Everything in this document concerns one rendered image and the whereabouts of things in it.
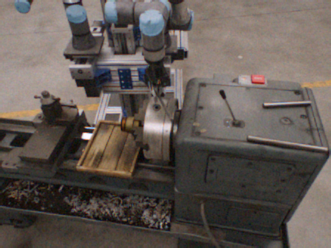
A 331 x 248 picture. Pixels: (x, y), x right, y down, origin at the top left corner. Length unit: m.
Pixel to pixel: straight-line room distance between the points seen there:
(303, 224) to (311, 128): 1.33
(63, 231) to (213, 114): 1.62
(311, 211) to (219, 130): 1.56
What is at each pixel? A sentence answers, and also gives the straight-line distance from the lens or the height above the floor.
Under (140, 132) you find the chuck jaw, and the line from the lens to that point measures 1.36.
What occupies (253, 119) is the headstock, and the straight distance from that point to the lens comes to 1.25.
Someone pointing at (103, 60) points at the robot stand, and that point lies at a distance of 1.96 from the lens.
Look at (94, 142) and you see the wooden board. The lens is 1.67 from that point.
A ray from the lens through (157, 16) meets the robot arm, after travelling 0.92.
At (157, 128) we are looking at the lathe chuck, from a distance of 1.25.
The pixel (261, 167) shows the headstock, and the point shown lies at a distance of 1.24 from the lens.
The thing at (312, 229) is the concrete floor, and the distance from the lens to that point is 2.52.
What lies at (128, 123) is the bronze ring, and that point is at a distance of 1.40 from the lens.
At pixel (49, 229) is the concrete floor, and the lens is 2.49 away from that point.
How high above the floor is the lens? 2.10
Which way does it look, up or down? 45 degrees down
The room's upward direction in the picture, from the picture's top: 2 degrees counter-clockwise
